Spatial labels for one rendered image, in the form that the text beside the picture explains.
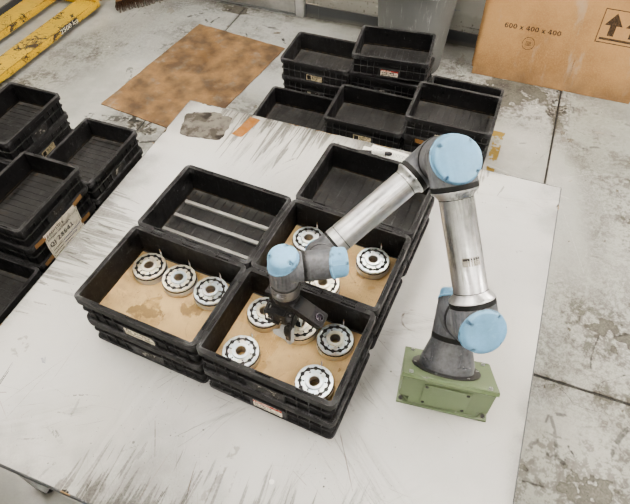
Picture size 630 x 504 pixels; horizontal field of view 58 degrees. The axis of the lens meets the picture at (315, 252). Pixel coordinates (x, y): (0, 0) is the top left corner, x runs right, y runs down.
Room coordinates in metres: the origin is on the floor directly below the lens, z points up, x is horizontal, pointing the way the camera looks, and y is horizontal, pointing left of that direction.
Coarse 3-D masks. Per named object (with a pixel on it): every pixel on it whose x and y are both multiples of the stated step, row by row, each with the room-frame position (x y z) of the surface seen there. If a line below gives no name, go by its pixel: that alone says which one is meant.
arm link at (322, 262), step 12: (312, 252) 0.85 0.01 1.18; (324, 252) 0.85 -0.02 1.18; (336, 252) 0.85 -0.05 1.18; (312, 264) 0.82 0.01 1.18; (324, 264) 0.82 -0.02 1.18; (336, 264) 0.82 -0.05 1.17; (348, 264) 0.82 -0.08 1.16; (312, 276) 0.80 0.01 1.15; (324, 276) 0.80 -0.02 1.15; (336, 276) 0.81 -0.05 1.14
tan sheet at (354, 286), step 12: (288, 240) 1.18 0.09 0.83; (348, 252) 1.13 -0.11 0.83; (348, 276) 1.03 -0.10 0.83; (360, 276) 1.03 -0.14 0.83; (384, 276) 1.03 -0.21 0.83; (348, 288) 0.99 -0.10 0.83; (360, 288) 0.99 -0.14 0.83; (372, 288) 0.99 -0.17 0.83; (360, 300) 0.95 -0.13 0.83; (372, 300) 0.94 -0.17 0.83
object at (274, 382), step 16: (256, 272) 0.98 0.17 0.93; (304, 288) 0.92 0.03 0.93; (224, 304) 0.87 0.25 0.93; (352, 304) 0.86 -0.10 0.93; (208, 336) 0.77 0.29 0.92; (368, 336) 0.78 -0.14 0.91; (208, 352) 0.72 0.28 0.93; (240, 368) 0.68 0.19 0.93; (352, 368) 0.67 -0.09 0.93; (272, 384) 0.64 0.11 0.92; (288, 384) 0.63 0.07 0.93; (320, 400) 0.59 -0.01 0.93; (336, 400) 0.59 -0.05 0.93
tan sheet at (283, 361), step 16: (240, 320) 0.88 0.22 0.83; (256, 336) 0.83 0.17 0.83; (272, 336) 0.83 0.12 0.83; (240, 352) 0.78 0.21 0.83; (272, 352) 0.78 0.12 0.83; (288, 352) 0.78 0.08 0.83; (304, 352) 0.77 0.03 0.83; (352, 352) 0.77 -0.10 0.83; (256, 368) 0.73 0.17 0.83; (272, 368) 0.73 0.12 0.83; (288, 368) 0.73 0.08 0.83; (336, 368) 0.72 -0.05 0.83; (336, 384) 0.68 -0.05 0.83
